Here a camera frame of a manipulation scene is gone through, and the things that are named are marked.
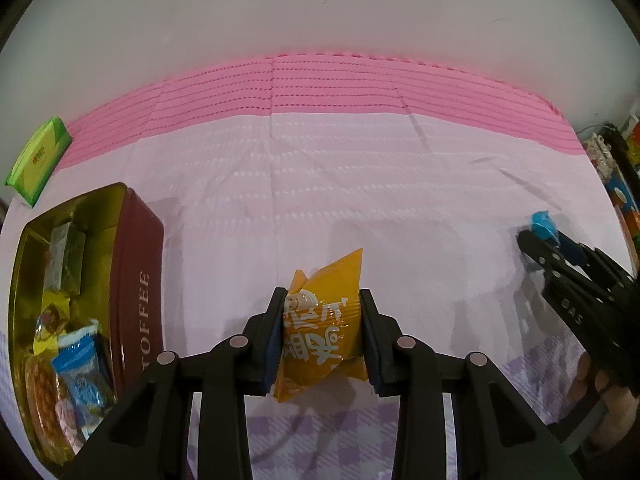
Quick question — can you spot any yellow snack packet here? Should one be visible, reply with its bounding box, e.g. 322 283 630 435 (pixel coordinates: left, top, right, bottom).
272 247 368 403

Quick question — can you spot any blue candy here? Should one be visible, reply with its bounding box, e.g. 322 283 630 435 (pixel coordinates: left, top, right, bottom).
530 210 558 243
50 322 118 436

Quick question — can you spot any maroon and gold tin box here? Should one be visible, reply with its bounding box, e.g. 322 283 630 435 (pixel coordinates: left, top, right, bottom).
7 182 166 476

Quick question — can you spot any green tissue pack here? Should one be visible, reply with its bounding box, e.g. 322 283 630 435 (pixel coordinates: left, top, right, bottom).
4 116 73 208

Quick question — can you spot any grey-green snack packet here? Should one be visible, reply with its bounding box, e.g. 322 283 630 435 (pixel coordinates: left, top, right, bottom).
44 220 87 293

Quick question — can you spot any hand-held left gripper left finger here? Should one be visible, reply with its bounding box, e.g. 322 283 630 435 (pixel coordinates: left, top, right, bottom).
62 287 288 480

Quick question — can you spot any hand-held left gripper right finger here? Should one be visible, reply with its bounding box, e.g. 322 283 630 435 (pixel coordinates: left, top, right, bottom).
359 288 583 480

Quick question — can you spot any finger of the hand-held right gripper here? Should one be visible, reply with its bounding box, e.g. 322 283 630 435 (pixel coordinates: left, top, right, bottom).
517 230 566 281
555 232 636 286

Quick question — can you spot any clear packet of fried snack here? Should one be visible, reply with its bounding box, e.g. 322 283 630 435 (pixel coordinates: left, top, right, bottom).
24 355 68 461

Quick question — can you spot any shelf of colourful boxes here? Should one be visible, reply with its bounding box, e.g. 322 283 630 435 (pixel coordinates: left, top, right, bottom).
580 115 640 256

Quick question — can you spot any small yellow candy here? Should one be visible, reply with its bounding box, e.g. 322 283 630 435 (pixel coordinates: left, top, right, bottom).
32 300 71 356

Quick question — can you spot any person's right hand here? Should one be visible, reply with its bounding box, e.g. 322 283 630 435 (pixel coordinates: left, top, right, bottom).
575 350 640 453

